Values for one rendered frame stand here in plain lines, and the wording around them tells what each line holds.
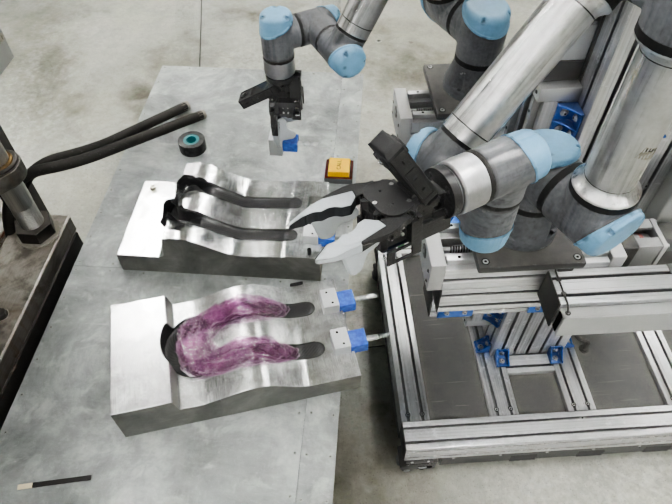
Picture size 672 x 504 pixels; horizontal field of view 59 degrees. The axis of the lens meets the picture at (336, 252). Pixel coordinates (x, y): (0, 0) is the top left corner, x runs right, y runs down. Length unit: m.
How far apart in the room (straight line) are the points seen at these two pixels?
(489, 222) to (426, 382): 1.20
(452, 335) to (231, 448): 1.06
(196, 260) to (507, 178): 0.89
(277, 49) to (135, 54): 2.51
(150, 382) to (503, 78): 0.86
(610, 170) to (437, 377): 1.16
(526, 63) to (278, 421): 0.84
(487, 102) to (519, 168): 0.15
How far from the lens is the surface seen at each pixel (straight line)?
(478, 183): 0.77
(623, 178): 1.05
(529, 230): 1.25
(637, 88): 0.96
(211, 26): 4.04
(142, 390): 1.26
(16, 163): 1.59
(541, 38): 0.93
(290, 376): 1.26
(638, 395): 2.20
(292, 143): 1.61
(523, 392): 2.07
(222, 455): 1.29
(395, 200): 0.73
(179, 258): 1.49
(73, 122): 3.47
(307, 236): 1.41
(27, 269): 1.71
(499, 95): 0.93
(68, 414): 1.42
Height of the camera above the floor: 1.99
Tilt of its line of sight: 51 degrees down
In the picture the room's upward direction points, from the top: straight up
